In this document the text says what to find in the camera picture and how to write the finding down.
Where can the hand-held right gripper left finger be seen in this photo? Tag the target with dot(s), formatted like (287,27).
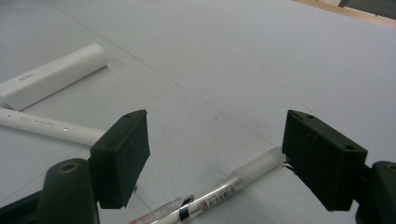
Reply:
(121,158)

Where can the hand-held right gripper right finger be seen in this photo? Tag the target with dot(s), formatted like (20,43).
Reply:
(323,161)

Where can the long white marker pen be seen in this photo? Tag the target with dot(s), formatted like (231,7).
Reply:
(37,126)

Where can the short white tube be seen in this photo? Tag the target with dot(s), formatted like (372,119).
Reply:
(53,74)

